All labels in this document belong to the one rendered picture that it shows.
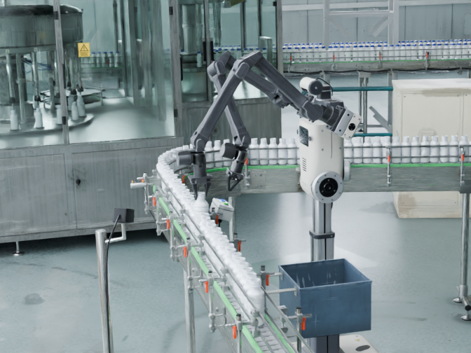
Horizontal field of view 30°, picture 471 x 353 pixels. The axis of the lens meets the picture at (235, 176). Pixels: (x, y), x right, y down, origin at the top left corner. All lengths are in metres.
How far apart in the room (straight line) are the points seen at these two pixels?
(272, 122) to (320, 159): 5.25
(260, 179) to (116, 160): 1.91
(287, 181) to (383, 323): 1.09
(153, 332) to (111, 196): 1.90
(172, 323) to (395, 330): 1.42
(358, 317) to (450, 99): 4.42
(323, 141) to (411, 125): 3.78
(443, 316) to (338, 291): 2.32
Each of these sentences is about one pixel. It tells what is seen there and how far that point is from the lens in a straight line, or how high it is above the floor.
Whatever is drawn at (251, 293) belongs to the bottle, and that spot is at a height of 1.12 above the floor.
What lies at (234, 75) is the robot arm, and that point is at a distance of 3.86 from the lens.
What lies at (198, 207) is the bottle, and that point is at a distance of 3.92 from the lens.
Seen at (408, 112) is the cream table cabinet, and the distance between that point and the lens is 7.88.
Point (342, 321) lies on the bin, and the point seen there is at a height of 0.79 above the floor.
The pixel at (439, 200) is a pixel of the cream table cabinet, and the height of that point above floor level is 0.16.
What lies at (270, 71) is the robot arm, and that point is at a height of 1.78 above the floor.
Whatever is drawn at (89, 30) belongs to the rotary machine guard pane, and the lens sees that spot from 7.09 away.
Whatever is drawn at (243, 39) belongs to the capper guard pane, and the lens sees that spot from 9.25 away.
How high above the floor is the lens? 2.20
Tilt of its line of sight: 13 degrees down
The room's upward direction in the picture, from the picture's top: 2 degrees counter-clockwise
